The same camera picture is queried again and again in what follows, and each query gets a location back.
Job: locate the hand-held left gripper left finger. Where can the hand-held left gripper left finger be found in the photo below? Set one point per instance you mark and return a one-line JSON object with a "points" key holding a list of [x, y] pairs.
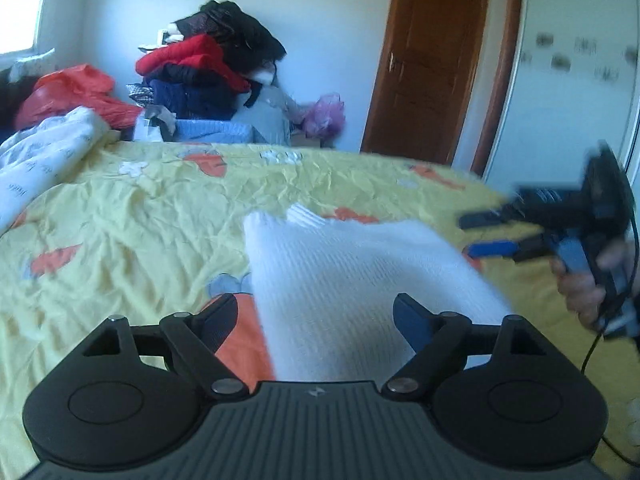
{"points": [[222, 317]]}

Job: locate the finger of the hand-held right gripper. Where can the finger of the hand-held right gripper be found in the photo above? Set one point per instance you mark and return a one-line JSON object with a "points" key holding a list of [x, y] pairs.
{"points": [[482, 220], [492, 249]]}

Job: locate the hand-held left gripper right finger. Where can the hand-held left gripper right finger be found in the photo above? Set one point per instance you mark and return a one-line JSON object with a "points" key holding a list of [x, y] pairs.
{"points": [[407, 317]]}

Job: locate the white knit sweater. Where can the white knit sweater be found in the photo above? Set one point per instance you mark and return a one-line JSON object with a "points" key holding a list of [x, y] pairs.
{"points": [[350, 285]]}

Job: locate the person's right hand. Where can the person's right hand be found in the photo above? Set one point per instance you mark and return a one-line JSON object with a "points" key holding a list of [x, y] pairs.
{"points": [[580, 292]]}

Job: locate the yellow printed bedsheet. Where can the yellow printed bedsheet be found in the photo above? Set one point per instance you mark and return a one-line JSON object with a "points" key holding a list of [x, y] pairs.
{"points": [[125, 235]]}

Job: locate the brown wooden door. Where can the brown wooden door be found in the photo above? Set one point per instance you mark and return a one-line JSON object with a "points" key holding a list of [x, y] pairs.
{"points": [[425, 60]]}

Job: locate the light blue knit garment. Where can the light blue knit garment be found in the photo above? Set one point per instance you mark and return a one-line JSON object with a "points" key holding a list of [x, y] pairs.
{"points": [[215, 131]]}

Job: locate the pink plastic bag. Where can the pink plastic bag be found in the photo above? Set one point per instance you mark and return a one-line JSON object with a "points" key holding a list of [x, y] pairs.
{"points": [[325, 115]]}

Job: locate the grey white patterned cloth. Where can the grey white patterned cloth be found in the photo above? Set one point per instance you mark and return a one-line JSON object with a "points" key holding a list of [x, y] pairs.
{"points": [[152, 122]]}

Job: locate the grey plastic bag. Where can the grey plastic bag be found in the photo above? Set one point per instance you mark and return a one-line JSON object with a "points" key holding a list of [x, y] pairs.
{"points": [[270, 115]]}

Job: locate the navy garment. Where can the navy garment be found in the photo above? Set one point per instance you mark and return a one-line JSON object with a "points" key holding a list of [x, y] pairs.
{"points": [[195, 95]]}

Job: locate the white printed blanket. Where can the white printed blanket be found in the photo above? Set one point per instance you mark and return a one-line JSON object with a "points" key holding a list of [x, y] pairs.
{"points": [[45, 160]]}

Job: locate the red plastic bag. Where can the red plastic bag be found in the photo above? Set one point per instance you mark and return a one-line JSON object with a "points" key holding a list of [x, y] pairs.
{"points": [[70, 92]]}

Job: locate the black lace garment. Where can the black lace garment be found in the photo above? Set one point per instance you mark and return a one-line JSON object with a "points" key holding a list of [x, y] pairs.
{"points": [[240, 30]]}

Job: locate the dark cloth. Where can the dark cloth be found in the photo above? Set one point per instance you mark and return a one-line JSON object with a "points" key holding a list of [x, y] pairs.
{"points": [[12, 100]]}

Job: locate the window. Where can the window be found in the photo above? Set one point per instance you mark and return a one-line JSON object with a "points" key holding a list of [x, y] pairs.
{"points": [[20, 5]]}

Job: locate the white wardrobe with wooden frame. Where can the white wardrobe with wooden frame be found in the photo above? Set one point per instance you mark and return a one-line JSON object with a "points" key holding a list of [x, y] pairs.
{"points": [[565, 85]]}

